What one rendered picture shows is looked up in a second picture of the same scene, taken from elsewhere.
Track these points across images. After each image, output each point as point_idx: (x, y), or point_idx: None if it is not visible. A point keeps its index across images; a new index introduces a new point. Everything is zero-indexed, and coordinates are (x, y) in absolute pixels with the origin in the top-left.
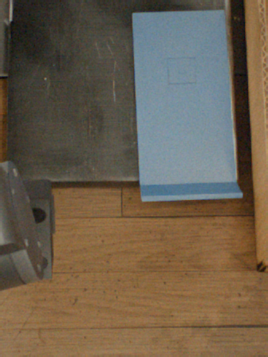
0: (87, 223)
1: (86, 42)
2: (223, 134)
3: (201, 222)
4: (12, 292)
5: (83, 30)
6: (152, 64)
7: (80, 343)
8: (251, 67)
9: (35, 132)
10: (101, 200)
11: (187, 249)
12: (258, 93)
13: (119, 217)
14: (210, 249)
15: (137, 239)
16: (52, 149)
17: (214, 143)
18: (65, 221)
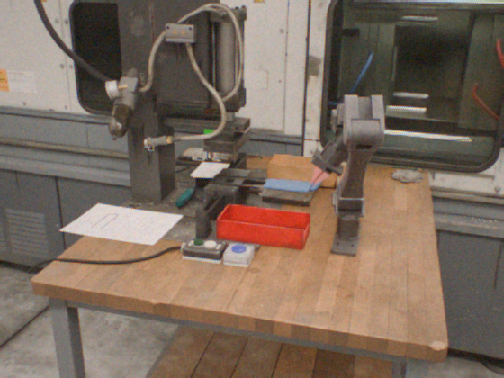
0: (319, 201)
1: (280, 191)
2: (307, 182)
3: (323, 192)
4: (333, 209)
5: (277, 191)
6: None
7: None
8: (293, 178)
9: (299, 197)
10: (315, 199)
11: (328, 193)
12: (302, 172)
13: (319, 198)
14: (329, 192)
15: (325, 197)
16: (303, 196)
17: (309, 183)
18: (319, 202)
